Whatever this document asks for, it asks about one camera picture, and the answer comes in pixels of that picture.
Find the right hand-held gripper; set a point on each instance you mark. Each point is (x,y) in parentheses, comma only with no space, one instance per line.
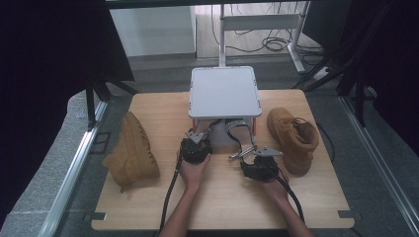
(262,169)

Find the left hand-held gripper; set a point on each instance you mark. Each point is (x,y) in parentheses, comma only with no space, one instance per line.
(196,151)

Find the tan suede boot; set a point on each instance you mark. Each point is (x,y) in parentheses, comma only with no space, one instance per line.
(131,148)
(290,138)

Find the white shoe rack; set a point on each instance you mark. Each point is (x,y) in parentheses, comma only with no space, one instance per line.
(224,92)

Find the person's left hand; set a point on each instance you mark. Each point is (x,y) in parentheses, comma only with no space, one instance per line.
(192,174)

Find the person's right hand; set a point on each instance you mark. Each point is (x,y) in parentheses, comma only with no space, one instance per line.
(278,191)

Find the white power strip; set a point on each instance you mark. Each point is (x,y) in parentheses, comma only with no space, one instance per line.
(321,73)

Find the black tripod stand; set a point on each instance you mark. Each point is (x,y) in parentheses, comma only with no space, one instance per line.
(89,102)

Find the black metal stand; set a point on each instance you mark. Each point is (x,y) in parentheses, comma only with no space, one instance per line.
(359,98)

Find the white cabinet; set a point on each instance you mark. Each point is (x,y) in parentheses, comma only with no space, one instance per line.
(151,31)

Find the grey speckled ledge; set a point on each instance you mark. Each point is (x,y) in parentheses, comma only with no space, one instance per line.
(36,184)

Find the black curtain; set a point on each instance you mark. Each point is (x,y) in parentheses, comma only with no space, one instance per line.
(395,65)
(42,65)

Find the aluminium rail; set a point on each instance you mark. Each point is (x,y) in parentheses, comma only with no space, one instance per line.
(70,177)
(378,161)

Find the white desk frame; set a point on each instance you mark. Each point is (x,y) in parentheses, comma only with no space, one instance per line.
(260,22)

